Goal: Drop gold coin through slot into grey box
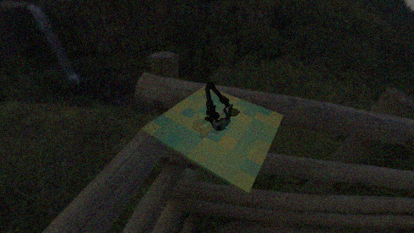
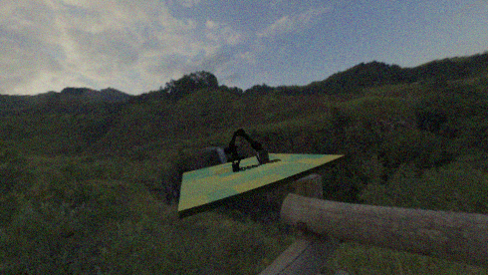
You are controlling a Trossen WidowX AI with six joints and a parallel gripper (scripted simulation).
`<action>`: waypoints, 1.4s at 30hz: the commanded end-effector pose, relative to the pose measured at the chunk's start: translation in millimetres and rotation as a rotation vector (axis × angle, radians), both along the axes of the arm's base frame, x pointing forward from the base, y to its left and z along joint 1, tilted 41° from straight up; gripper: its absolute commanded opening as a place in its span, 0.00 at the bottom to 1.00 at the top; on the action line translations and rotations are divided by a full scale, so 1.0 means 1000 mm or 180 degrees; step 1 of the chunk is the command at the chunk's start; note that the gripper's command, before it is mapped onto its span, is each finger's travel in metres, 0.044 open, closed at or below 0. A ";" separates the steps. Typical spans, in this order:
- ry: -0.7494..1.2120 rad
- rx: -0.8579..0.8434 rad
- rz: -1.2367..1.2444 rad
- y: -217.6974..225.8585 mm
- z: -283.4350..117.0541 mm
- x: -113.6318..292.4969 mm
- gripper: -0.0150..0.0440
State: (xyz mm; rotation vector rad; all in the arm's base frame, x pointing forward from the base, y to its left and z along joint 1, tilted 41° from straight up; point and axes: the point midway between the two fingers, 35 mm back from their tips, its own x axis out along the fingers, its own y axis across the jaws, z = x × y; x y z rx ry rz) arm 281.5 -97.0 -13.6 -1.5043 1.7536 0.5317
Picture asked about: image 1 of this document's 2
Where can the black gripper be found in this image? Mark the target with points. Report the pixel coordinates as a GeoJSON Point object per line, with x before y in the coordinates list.
{"type": "Point", "coordinates": [208, 118]}

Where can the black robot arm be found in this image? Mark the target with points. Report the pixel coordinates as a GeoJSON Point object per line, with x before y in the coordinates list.
{"type": "Point", "coordinates": [209, 103]}

